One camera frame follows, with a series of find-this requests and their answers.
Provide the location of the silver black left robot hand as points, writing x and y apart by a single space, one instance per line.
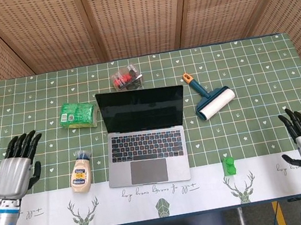
14 174

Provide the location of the grey laptop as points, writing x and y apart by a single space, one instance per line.
147 151

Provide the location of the mayonnaise squeeze bottle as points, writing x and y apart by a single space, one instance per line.
80 175

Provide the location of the green checked tablecloth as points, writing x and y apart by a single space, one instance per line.
245 136

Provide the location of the green tissue pack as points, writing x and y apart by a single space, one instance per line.
78 115

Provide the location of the green toy brick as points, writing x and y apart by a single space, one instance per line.
229 167

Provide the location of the teal white lint roller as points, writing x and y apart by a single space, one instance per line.
216 104

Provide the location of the clear box of red black clips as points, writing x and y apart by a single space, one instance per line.
126 77

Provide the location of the woven bamboo folding screen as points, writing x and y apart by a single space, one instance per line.
136 13

